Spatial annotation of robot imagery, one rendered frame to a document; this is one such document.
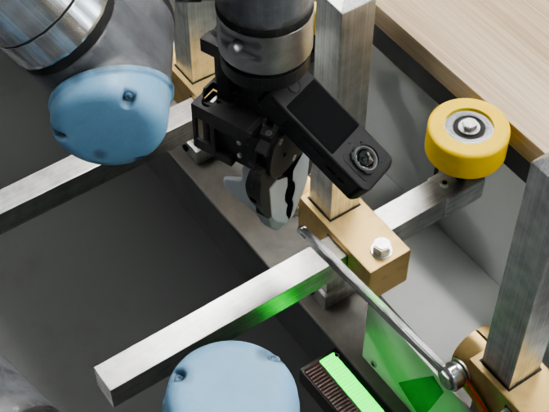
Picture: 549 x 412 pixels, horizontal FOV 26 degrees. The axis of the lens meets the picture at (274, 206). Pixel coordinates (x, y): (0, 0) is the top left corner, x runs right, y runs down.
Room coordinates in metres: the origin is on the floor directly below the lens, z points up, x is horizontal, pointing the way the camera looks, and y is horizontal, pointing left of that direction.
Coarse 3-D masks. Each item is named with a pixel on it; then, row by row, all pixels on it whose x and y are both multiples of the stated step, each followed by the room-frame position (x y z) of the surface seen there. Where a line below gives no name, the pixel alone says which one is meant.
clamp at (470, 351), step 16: (480, 336) 0.57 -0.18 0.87; (464, 352) 0.56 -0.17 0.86; (480, 352) 0.56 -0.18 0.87; (480, 368) 0.54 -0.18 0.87; (544, 368) 0.54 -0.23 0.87; (480, 384) 0.53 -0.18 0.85; (496, 384) 0.52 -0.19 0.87; (528, 384) 0.52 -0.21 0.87; (544, 384) 0.52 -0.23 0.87; (496, 400) 0.52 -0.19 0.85; (512, 400) 0.51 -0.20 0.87; (528, 400) 0.51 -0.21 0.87; (544, 400) 0.51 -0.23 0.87
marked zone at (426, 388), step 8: (432, 376) 0.58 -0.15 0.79; (400, 384) 0.61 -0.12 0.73; (408, 384) 0.60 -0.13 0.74; (416, 384) 0.59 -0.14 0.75; (424, 384) 0.59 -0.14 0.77; (432, 384) 0.58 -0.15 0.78; (408, 392) 0.60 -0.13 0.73; (416, 392) 0.59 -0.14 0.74; (424, 392) 0.58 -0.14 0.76; (432, 392) 0.58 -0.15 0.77; (440, 392) 0.57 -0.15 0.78; (408, 400) 0.60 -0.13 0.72; (416, 400) 0.59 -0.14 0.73; (424, 400) 0.58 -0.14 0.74; (432, 400) 0.58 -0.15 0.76; (416, 408) 0.59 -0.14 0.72; (424, 408) 0.58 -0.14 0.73
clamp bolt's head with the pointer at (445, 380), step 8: (456, 360) 0.56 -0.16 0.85; (464, 368) 0.55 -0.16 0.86; (440, 376) 0.55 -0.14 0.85; (448, 376) 0.54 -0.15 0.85; (464, 376) 0.54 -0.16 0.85; (448, 384) 0.54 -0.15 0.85; (472, 392) 0.53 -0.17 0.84; (472, 400) 0.53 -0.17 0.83; (480, 400) 0.53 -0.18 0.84; (480, 408) 0.52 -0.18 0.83
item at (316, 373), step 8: (312, 368) 0.65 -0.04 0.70; (320, 368) 0.65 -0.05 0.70; (312, 376) 0.64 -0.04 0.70; (320, 376) 0.64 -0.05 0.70; (328, 376) 0.64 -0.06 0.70; (320, 384) 0.63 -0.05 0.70; (328, 384) 0.63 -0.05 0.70; (336, 384) 0.63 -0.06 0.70; (328, 392) 0.62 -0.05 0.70; (336, 392) 0.62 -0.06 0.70; (328, 400) 0.61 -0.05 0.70; (336, 400) 0.61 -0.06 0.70; (344, 400) 0.61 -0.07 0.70; (336, 408) 0.60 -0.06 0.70; (344, 408) 0.60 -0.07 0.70; (352, 408) 0.60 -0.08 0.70
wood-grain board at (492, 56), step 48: (384, 0) 0.98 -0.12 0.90; (432, 0) 0.98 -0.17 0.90; (480, 0) 0.98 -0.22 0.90; (528, 0) 0.98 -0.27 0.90; (432, 48) 0.91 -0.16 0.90; (480, 48) 0.91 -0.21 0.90; (528, 48) 0.91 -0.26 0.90; (480, 96) 0.84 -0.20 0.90; (528, 96) 0.84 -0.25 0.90; (528, 144) 0.78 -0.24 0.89
